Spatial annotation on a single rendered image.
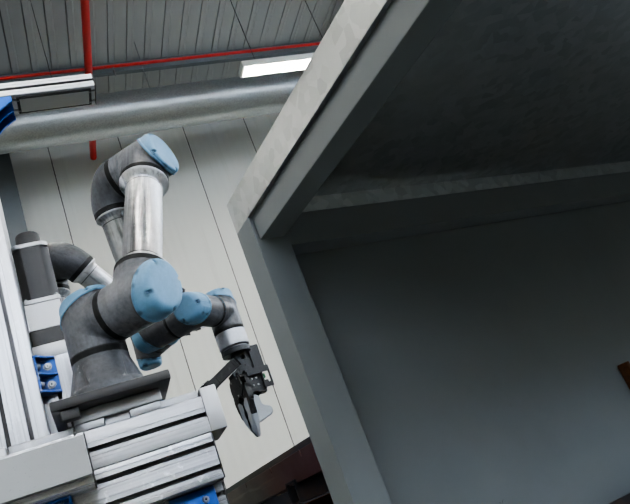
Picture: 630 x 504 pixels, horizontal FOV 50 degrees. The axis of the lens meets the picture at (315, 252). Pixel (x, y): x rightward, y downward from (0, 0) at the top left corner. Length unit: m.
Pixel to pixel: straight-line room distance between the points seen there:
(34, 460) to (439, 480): 0.71
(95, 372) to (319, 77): 0.92
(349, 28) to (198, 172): 9.86
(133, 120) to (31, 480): 7.86
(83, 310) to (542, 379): 0.91
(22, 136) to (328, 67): 8.26
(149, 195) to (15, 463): 0.65
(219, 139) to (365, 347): 10.07
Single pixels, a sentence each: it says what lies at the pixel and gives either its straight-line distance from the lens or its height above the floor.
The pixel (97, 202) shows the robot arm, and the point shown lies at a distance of 1.73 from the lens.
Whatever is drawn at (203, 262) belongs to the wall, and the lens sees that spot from 9.68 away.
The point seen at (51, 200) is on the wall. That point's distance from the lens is 10.10.
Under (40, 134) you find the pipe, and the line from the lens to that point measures 8.81.
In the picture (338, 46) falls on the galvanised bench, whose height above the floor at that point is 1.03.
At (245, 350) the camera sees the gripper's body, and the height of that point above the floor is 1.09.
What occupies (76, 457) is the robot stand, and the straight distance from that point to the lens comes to 1.24.
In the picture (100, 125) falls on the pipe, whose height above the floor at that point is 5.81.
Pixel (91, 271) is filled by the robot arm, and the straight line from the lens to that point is 2.09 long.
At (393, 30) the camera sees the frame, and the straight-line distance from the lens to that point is 0.54.
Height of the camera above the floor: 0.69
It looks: 20 degrees up
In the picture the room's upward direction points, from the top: 22 degrees counter-clockwise
